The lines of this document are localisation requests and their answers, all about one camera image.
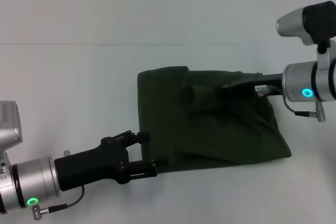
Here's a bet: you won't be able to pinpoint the left gripper cable with plug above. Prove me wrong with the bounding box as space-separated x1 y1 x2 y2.
31 150 85 220

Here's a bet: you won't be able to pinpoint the gripper cable with plug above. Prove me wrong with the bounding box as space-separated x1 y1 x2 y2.
31 150 85 220
257 84 328 123

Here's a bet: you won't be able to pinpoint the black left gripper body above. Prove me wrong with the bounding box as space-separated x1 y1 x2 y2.
54 137 131 193

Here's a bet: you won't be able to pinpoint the right gripper cable with plug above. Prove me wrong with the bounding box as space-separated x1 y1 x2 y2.
257 84 328 123

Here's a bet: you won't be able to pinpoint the dark green t-shirt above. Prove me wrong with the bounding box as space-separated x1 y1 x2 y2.
137 66 292 177

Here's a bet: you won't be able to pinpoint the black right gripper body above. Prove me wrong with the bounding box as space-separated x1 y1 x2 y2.
237 72 285 97

